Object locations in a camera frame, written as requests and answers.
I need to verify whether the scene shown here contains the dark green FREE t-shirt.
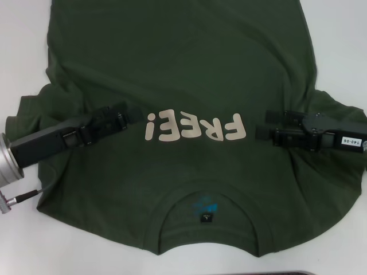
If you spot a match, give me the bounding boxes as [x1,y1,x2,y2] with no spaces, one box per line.
[5,0,367,260]

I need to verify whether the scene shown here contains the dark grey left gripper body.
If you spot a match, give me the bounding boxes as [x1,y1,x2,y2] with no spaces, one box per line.
[10,113,93,168]

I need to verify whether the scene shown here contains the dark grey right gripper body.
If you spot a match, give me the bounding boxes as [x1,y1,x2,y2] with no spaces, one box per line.
[299,113,367,153]

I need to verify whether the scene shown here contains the black cable with silver plug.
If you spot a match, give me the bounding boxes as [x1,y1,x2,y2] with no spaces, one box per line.
[0,187,44,207]

